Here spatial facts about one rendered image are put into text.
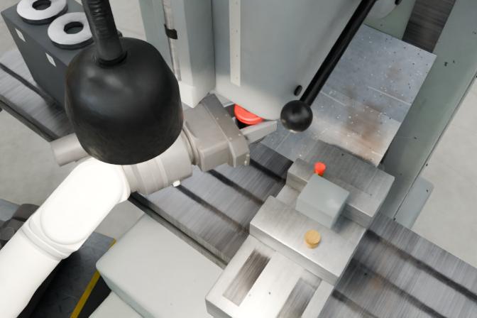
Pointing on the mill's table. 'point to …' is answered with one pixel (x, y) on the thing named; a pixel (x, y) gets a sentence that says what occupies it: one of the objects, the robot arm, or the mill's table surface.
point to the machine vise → (273, 279)
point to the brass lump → (311, 239)
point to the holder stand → (49, 35)
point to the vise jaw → (286, 232)
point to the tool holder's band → (246, 116)
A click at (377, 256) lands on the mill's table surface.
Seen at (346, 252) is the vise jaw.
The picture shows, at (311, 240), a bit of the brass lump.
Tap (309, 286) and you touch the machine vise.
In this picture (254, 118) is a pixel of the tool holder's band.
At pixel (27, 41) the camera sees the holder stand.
